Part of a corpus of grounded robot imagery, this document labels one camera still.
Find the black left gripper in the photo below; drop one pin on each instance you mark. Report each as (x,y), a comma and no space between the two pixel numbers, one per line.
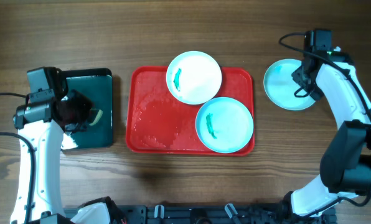
(86,106)

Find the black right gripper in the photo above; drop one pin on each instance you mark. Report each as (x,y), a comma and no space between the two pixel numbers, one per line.
(317,94)

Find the green scouring sponge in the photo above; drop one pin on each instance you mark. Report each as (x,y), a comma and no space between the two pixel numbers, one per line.
(94,117)

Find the light blue plate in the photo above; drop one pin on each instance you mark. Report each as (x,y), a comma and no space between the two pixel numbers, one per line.
(224,125)
(280,86)

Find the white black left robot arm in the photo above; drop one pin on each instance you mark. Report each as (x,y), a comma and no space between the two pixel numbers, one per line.
(47,123)

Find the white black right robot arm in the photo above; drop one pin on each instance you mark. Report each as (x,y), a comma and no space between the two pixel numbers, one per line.
(345,168)

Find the black water tray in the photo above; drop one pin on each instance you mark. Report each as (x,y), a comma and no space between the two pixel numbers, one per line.
(97,85)

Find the red plastic tray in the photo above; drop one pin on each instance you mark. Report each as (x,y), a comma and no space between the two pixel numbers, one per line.
(157,123)

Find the white round plate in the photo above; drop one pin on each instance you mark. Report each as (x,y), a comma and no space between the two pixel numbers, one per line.
(193,77)

